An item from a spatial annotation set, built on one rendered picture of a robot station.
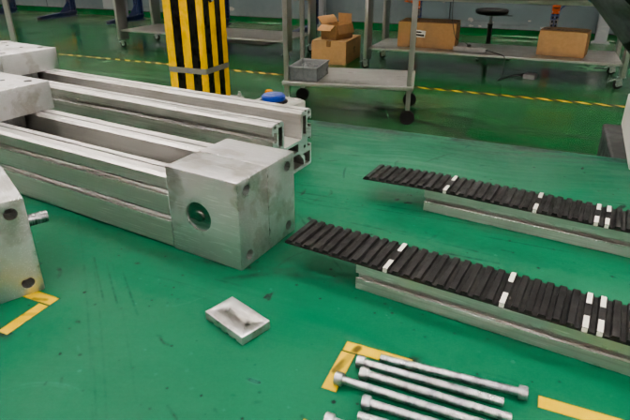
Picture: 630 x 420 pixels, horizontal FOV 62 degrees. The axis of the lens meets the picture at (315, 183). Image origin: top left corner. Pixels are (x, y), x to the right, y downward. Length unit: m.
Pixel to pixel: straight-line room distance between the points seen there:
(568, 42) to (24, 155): 4.96
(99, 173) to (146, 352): 0.26
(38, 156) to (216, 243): 0.29
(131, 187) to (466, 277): 0.35
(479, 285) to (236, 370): 0.21
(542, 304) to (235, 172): 0.29
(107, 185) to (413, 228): 0.35
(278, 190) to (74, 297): 0.22
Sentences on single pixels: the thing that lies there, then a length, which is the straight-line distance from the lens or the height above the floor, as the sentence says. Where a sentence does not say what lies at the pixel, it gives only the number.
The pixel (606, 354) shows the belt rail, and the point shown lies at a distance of 0.47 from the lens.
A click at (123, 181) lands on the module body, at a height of 0.84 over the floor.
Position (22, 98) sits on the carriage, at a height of 0.89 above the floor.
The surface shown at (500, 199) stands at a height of 0.81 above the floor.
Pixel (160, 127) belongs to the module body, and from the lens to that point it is 0.82.
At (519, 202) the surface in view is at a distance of 0.63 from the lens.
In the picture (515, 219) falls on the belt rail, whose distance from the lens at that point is 0.64.
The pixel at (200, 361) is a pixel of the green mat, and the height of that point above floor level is 0.78.
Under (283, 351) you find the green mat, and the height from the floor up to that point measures 0.78.
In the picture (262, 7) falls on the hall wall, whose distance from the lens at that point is 9.24.
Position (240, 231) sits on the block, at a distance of 0.51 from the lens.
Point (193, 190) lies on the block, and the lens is 0.53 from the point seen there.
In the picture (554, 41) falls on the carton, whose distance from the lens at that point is 5.36.
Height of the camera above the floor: 1.07
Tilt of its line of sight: 24 degrees down
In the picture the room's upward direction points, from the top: straight up
